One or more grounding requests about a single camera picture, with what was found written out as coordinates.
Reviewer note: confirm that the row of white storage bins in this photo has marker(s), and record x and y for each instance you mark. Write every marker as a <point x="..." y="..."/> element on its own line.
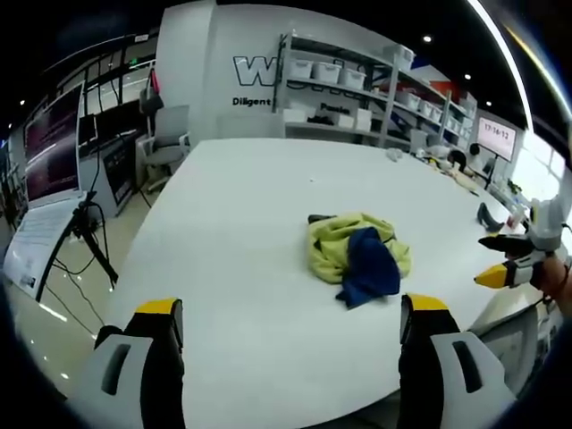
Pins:
<point x="330" y="73"/>

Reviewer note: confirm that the white chair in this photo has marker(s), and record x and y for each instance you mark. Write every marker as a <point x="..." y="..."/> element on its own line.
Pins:
<point x="514" y="339"/>

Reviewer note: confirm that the metal shelf unit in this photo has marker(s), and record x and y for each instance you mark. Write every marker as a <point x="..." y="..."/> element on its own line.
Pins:
<point x="380" y="89"/>

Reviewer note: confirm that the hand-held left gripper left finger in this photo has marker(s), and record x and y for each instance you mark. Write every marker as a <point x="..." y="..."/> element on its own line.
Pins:
<point x="147" y="357"/>

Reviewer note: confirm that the person's right hand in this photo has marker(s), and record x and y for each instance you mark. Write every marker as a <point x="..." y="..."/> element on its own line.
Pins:
<point x="556" y="277"/>

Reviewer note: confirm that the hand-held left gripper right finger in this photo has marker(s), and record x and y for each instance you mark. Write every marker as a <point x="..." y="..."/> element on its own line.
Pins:
<point x="429" y="357"/>

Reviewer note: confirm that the yellow and blue garment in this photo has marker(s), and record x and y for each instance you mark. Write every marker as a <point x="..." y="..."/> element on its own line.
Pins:
<point x="357" y="259"/>

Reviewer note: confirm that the small white crumpled object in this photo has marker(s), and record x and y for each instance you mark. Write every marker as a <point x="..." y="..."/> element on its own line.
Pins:
<point x="394" y="155"/>

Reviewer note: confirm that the red and white bottle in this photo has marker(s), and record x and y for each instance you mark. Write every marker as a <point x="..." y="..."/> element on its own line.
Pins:
<point x="516" y="219"/>

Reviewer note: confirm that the hanging grey bag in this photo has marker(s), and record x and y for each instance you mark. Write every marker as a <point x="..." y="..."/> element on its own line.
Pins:
<point x="152" y="96"/>

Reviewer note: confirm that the slanted floor display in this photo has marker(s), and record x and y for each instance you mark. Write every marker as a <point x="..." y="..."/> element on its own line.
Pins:
<point x="118" y="174"/>

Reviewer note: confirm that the large open laptop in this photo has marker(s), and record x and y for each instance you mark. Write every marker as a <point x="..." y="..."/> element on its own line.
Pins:
<point x="49" y="179"/>

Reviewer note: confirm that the black curved object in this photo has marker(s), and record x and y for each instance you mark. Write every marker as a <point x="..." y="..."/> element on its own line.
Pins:
<point x="488" y="219"/>

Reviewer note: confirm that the grey office chair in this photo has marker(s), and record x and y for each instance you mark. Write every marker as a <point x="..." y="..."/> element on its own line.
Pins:
<point x="165" y="147"/>

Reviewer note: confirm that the black tripod stand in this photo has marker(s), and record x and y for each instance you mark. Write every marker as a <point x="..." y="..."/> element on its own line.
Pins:
<point x="89" y="241"/>

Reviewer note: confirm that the wall screen with digits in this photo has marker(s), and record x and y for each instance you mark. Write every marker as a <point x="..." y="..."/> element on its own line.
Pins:
<point x="496" y="136"/>

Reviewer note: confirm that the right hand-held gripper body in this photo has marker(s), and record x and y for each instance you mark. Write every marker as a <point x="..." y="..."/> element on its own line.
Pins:
<point x="546" y="223"/>

